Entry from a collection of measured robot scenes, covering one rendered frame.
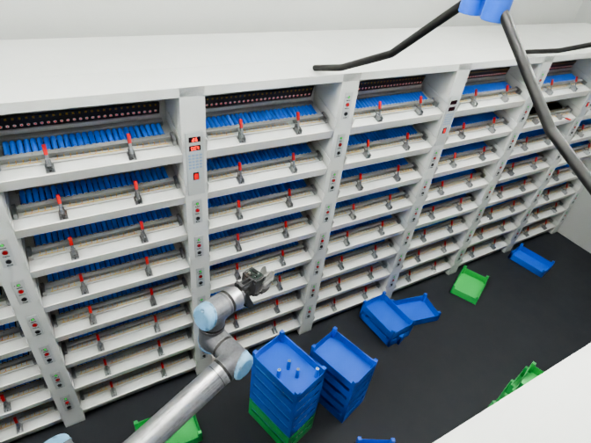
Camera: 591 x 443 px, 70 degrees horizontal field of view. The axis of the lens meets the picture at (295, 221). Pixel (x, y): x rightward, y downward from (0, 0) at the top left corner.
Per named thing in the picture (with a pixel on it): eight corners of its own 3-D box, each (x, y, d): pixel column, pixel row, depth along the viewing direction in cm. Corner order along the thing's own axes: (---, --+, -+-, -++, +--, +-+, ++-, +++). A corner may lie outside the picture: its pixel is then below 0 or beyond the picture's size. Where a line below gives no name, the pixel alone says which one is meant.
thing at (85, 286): (189, 272, 201) (191, 256, 190) (45, 312, 174) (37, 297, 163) (176, 237, 210) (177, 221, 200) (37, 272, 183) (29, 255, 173)
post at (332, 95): (310, 330, 286) (361, 72, 182) (299, 334, 282) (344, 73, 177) (296, 308, 299) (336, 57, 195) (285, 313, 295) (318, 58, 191)
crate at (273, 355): (324, 377, 204) (326, 367, 199) (295, 404, 192) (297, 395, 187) (280, 338, 219) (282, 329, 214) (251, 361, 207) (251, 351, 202)
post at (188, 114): (212, 369, 255) (204, 85, 151) (197, 375, 251) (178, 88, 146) (200, 344, 268) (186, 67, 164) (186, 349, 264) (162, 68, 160)
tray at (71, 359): (193, 325, 225) (193, 317, 217) (66, 368, 198) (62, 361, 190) (181, 293, 234) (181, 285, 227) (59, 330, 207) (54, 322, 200)
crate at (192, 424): (191, 406, 235) (191, 399, 230) (202, 440, 221) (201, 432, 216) (134, 428, 222) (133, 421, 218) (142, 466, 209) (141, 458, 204)
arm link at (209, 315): (190, 323, 147) (191, 302, 141) (217, 305, 156) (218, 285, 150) (208, 338, 143) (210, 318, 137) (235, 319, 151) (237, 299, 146)
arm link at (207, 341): (211, 364, 149) (213, 340, 142) (192, 344, 155) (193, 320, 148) (232, 350, 155) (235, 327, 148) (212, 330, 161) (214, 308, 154)
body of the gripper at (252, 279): (267, 275, 158) (244, 290, 149) (265, 292, 163) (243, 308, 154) (252, 265, 161) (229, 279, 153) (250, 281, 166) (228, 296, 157)
